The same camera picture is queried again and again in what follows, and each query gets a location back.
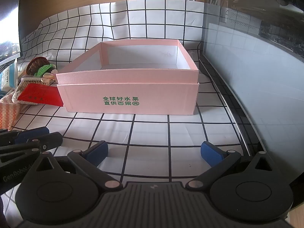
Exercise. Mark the pink cardboard box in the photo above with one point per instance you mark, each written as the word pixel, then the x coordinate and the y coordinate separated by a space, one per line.
pixel 130 87

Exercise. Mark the beige packet red label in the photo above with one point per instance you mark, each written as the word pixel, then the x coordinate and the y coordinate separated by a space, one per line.
pixel 38 93

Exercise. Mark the black white checked tablecloth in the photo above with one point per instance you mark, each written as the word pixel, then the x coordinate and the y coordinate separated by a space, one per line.
pixel 147 133

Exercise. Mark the black computer monitor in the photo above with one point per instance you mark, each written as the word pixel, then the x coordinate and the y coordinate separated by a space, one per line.
pixel 9 4

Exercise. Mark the brown green crochet doll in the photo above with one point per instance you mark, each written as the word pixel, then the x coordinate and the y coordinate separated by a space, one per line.
pixel 41 67

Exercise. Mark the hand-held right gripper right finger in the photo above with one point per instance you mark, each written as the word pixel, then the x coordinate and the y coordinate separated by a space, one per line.
pixel 210 153

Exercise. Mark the blue white tissue pack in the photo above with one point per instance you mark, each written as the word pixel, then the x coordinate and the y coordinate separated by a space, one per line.
pixel 8 76

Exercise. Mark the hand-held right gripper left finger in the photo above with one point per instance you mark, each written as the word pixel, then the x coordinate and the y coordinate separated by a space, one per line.
pixel 97 150

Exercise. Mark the orange knit cloth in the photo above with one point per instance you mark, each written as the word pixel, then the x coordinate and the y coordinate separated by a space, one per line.
pixel 9 110

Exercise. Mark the glass panel computer case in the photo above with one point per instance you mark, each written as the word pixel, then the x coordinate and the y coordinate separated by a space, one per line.
pixel 261 64

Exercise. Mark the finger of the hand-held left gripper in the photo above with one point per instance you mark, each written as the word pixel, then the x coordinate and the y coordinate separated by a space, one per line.
pixel 51 139
pixel 33 133

